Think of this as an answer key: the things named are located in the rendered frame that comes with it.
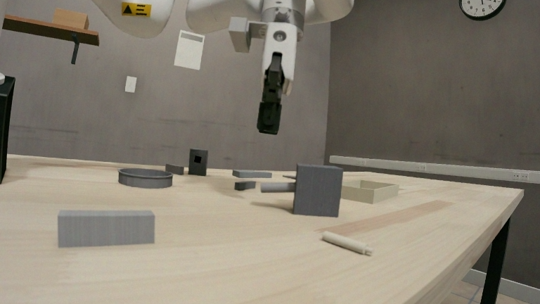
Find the cream cylindrical pin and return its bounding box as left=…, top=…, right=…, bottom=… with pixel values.
left=322, top=231, right=375, bottom=255

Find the grey cylinder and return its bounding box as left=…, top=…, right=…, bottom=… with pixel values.
left=260, top=182, right=296, bottom=193

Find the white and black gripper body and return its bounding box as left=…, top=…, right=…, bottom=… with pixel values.
left=259, top=22, right=303, bottom=96

